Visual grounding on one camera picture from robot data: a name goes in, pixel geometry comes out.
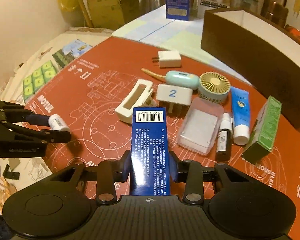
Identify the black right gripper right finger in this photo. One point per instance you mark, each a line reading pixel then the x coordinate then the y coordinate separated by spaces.
pixel 190 173

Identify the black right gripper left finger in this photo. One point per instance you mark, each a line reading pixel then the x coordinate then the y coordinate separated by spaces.
pixel 108 173

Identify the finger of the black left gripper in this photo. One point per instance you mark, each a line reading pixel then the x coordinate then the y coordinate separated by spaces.
pixel 38 120
pixel 52 136

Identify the small white pill bottle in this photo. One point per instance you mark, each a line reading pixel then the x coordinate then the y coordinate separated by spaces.
pixel 56 123

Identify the dark dropper spray bottle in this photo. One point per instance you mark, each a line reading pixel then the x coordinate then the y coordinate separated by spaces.
pixel 224 139

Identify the small blue barcode box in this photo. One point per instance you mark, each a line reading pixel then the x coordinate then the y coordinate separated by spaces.
pixel 150 174

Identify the clear plastic case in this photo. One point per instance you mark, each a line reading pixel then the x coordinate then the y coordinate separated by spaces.
pixel 200 126

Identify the white adapter marked 2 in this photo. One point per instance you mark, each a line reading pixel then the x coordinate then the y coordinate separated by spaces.
pixel 174 95

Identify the green rectangular box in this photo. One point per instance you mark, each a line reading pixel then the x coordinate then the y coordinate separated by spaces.
pixel 264 132

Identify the white hair claw clip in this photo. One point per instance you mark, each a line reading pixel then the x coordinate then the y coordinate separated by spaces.
pixel 139 96

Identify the blue white cream tube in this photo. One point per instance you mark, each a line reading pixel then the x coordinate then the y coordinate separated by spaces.
pixel 241 115

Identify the teal handheld mini fan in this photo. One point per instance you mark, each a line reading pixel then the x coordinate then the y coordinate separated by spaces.
pixel 211 86

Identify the white USB wall charger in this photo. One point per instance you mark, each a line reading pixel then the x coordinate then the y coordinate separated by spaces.
pixel 168 59

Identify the green blue printed booklet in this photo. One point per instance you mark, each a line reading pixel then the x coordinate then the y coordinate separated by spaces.
pixel 49 69

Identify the brown flattened cardboard boxes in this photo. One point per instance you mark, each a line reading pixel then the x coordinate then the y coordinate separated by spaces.
pixel 110 14

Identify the pastel checkered tablecloth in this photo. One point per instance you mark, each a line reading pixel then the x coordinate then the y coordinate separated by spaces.
pixel 153 28

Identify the brown cardboard storage box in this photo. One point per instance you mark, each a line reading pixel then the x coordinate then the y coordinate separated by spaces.
pixel 259 50

